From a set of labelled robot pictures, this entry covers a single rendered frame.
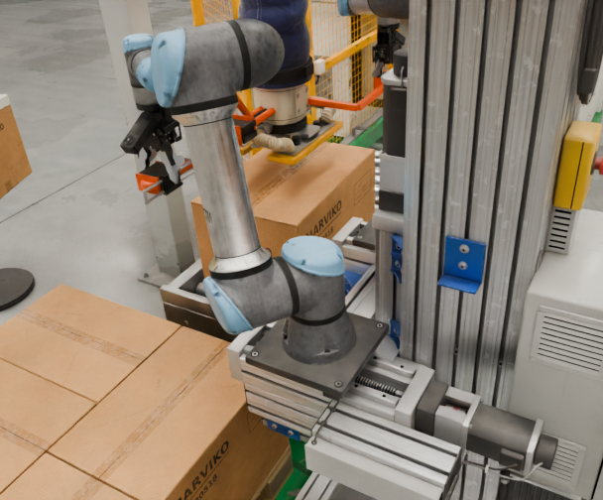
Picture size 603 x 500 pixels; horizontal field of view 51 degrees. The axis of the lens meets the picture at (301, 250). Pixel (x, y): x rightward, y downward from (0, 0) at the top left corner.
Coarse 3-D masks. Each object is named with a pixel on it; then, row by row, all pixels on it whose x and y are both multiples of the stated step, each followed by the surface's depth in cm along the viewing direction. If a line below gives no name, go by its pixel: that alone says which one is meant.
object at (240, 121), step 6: (234, 114) 190; (234, 120) 189; (240, 120) 188; (246, 120) 188; (252, 120) 186; (240, 126) 184; (246, 126) 183; (252, 126) 185; (240, 132) 182; (246, 132) 185; (252, 132) 187; (240, 138) 183; (246, 138) 184; (252, 138) 187; (240, 144) 184
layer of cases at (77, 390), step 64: (64, 320) 222; (128, 320) 220; (0, 384) 197; (64, 384) 195; (128, 384) 193; (192, 384) 191; (0, 448) 175; (64, 448) 173; (128, 448) 172; (192, 448) 170; (256, 448) 197
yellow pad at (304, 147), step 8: (320, 128) 211; (328, 128) 211; (336, 128) 213; (296, 136) 201; (312, 136) 206; (320, 136) 207; (328, 136) 209; (296, 144) 200; (304, 144) 201; (312, 144) 202; (320, 144) 206; (272, 152) 199; (280, 152) 197; (296, 152) 196; (304, 152) 198; (272, 160) 197; (280, 160) 195; (288, 160) 194; (296, 160) 194
